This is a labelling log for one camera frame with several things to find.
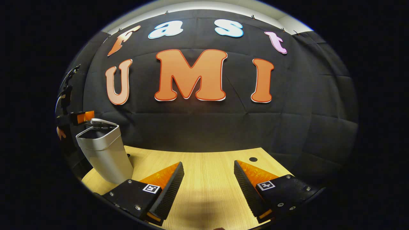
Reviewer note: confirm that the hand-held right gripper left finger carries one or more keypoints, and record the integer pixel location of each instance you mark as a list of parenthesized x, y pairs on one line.
[(169, 191)]

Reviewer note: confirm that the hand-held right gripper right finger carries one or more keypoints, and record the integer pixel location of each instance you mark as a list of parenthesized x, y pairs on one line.
[(247, 191)]

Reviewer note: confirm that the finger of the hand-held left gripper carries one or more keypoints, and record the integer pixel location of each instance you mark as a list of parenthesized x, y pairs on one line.
[(60, 132), (78, 118)]

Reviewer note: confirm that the wooden desktop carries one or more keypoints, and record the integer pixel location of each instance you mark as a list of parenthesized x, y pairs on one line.
[(207, 179)]

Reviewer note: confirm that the white desktop garbage bin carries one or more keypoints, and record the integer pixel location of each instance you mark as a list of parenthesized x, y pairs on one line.
[(105, 156)]

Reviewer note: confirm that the black backdrop cloth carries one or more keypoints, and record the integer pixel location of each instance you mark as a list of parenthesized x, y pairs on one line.
[(207, 127)]

